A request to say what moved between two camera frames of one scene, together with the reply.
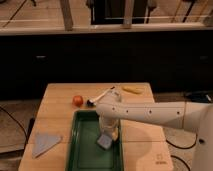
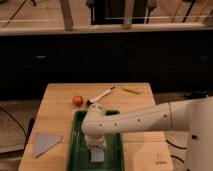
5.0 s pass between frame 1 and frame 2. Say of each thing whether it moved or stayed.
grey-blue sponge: moved
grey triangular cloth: stayed
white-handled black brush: stayed
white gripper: moved
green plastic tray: stayed
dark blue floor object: stayed
